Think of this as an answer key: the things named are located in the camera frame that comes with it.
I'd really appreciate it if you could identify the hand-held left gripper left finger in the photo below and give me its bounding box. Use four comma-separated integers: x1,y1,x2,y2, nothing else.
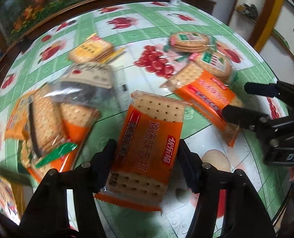
18,139,118,238

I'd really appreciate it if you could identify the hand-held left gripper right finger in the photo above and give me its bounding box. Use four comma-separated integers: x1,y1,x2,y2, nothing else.
178,140,274,238

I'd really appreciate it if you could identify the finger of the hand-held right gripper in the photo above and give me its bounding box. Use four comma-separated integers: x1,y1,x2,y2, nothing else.
221,104,270,132
244,81,294,109

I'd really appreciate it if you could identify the orange square cracker packet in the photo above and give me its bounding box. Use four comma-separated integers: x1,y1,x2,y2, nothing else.
94,90,187,214
159,62,245,147
28,102,100,181

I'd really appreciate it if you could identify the round cracker packet green label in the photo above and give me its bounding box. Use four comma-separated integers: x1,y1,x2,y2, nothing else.
177,51,238,80
164,31,218,54

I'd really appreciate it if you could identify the yellow biscuit packet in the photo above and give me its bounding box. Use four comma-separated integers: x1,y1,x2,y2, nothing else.
4,97,35,140

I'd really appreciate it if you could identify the yellow cardboard box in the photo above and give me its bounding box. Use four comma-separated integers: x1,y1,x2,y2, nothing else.
0,170,32,226

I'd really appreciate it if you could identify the clear sandwich cracker packet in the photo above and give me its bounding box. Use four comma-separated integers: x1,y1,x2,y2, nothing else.
19,84,78,169

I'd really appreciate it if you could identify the dark green cracker packet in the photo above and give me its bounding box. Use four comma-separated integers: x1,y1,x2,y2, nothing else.
18,139,38,171

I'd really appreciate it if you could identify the beige and grey snack packet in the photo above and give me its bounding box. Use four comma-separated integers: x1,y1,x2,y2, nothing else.
54,63,128,109

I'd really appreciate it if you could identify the dark wooden cabinet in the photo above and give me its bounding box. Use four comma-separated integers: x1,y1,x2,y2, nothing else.
182,0,217,15

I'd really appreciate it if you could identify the yellow square cracker packet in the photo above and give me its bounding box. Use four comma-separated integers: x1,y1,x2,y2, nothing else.
68,36,126,63

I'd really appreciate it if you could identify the fruit print tablecloth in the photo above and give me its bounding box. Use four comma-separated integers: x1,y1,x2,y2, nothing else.
0,1,294,238

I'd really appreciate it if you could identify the wooden wall shelf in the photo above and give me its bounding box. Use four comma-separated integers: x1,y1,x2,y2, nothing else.
234,0,294,55

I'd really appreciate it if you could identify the flower wall mural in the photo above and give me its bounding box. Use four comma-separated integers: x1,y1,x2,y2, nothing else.
0,0,172,42

